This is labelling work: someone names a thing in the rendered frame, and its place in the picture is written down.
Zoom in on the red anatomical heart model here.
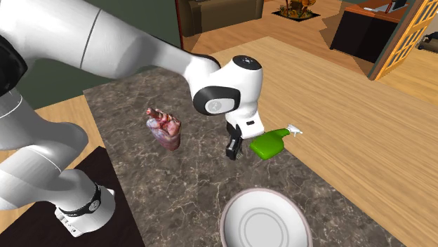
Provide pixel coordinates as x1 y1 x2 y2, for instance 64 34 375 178
146 107 183 152

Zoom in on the green spray bottle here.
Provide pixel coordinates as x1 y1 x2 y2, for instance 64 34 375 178
248 124 304 161

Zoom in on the brown sofa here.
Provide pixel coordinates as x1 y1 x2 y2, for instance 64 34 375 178
179 0 265 38

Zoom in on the dark desk with orange top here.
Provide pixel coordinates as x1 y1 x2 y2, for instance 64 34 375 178
329 0 411 64

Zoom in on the orange lattice door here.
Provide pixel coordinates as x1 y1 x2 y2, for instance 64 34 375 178
368 0 438 81

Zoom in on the white bowl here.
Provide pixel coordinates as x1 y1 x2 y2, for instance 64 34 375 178
220 187 314 247

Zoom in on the dark robot stand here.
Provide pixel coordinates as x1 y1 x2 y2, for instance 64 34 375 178
0 145 146 247

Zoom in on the potted plant on black mat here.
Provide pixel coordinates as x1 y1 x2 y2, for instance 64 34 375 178
271 0 321 22

